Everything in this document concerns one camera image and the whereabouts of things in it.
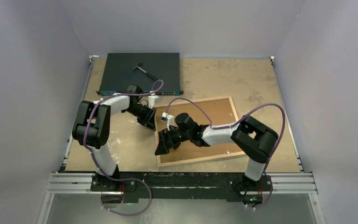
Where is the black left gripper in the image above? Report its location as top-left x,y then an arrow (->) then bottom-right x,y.
125,104 -> 156,131

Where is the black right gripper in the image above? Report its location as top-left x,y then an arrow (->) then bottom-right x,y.
156,126 -> 192,155

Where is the white wooden picture frame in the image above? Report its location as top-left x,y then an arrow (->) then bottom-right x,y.
156,96 -> 246,168

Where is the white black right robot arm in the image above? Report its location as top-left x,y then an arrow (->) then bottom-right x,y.
155,112 -> 282,190

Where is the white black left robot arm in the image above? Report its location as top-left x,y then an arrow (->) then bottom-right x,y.
72,85 -> 161,191

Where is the black hammer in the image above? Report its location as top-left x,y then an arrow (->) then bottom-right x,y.
133,63 -> 158,81

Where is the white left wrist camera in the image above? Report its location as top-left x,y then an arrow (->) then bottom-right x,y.
147,95 -> 162,108

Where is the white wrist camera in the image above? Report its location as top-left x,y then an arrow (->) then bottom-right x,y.
160,112 -> 175,131
147,95 -> 162,108

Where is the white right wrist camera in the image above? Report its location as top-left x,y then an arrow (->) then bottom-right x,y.
160,112 -> 175,131

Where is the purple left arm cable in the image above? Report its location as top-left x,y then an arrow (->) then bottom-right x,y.
83,79 -> 164,217

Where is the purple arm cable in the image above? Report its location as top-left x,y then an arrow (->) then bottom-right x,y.
83,79 -> 164,217
165,98 -> 287,211

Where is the dark network switch box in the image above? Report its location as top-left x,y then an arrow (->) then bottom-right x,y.
97,53 -> 183,96

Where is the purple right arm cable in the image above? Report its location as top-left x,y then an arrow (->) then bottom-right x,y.
165,98 -> 287,211

